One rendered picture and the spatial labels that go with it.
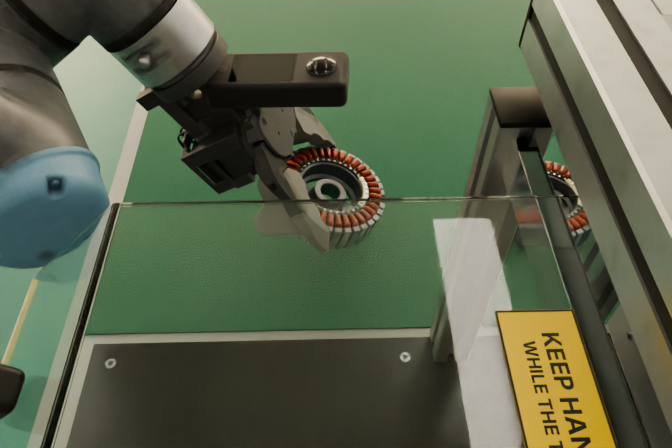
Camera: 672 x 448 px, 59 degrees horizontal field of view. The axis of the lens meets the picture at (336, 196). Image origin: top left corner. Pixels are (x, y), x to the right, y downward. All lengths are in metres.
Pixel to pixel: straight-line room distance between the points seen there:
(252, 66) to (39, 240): 0.22
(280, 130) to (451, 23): 0.50
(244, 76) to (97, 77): 1.75
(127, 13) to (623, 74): 0.32
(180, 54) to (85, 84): 1.75
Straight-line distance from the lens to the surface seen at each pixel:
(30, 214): 0.35
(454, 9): 1.00
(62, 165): 0.35
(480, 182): 0.36
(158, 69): 0.47
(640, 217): 0.23
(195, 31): 0.47
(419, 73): 0.85
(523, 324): 0.23
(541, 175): 0.32
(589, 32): 0.29
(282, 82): 0.48
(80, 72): 2.27
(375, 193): 0.59
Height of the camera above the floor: 1.26
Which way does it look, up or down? 49 degrees down
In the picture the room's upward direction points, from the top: straight up
